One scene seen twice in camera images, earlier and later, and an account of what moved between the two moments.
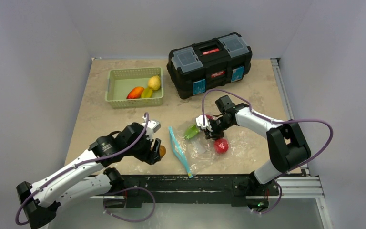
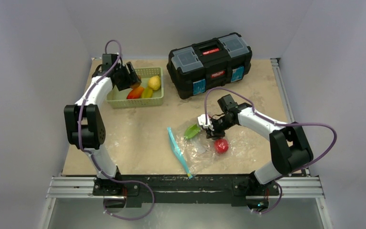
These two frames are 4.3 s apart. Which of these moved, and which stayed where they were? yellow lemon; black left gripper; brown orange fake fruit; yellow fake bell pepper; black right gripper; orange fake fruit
Moved: black left gripper; brown orange fake fruit
Stayed: yellow lemon; orange fake fruit; black right gripper; yellow fake bell pepper
